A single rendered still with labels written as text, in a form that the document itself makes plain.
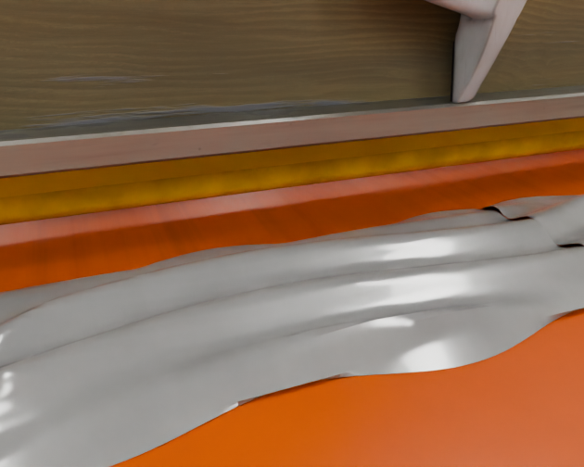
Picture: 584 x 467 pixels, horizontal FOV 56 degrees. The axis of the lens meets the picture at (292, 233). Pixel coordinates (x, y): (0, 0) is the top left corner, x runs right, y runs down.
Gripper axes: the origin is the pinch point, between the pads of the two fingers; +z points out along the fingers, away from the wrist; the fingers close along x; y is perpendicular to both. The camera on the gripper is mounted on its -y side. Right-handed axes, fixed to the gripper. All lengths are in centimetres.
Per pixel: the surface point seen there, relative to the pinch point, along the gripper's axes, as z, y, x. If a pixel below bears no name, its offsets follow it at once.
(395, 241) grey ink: 4.5, 5.3, 6.1
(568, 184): 5.3, -5.7, 2.7
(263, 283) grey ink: 4.9, 9.8, 6.4
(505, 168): 5.3, -4.6, 0.0
